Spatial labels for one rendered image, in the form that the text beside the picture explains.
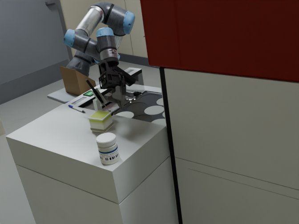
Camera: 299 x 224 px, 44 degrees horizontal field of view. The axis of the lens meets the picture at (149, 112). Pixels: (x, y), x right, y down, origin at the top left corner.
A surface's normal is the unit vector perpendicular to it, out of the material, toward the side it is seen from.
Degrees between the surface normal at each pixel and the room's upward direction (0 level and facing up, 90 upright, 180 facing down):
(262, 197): 90
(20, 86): 90
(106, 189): 90
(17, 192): 0
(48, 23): 90
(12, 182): 0
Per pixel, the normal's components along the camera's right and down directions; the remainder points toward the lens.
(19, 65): 0.72, 0.22
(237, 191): -0.57, 0.43
